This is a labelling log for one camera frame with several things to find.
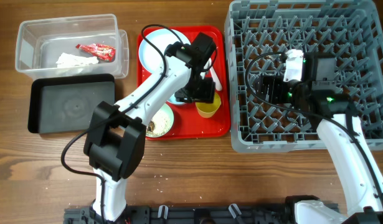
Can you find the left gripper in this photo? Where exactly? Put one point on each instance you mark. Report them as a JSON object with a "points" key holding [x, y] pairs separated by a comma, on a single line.
{"points": [[206, 96]]}

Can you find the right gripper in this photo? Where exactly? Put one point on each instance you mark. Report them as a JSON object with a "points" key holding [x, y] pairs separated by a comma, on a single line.
{"points": [[271, 83]]}

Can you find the yellow plastic cup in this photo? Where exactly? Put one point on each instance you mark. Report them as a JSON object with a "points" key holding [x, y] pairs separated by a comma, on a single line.
{"points": [[207, 110]]}

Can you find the white plastic fork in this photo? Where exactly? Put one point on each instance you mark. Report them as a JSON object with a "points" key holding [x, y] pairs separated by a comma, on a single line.
{"points": [[218, 85]]}

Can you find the light blue bowl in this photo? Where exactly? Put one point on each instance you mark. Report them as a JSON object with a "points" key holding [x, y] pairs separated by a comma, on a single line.
{"points": [[172, 100]]}

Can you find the green bowl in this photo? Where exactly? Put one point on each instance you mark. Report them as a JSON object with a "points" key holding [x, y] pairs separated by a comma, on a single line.
{"points": [[161, 121]]}

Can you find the light blue plate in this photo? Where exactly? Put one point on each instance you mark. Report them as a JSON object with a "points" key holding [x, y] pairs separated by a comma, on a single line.
{"points": [[150, 53]]}

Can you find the red snack wrapper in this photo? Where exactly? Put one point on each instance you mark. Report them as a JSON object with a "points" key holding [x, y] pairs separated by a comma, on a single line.
{"points": [[101, 51]]}

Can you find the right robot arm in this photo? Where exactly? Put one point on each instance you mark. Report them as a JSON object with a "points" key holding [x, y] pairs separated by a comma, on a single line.
{"points": [[335, 119]]}

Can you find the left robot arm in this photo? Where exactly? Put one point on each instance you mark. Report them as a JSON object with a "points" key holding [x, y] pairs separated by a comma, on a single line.
{"points": [[116, 141]]}

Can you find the grey dishwasher rack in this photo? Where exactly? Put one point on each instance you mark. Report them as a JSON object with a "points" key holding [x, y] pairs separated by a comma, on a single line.
{"points": [[255, 31]]}

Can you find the black waste tray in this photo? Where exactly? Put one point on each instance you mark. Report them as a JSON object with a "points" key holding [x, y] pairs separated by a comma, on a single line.
{"points": [[64, 104]]}

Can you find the red serving tray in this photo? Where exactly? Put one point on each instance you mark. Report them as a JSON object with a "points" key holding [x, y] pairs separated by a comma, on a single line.
{"points": [[187, 121]]}

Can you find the clear plastic bin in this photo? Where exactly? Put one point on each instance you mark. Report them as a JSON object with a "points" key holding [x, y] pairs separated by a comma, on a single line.
{"points": [[41, 45]]}

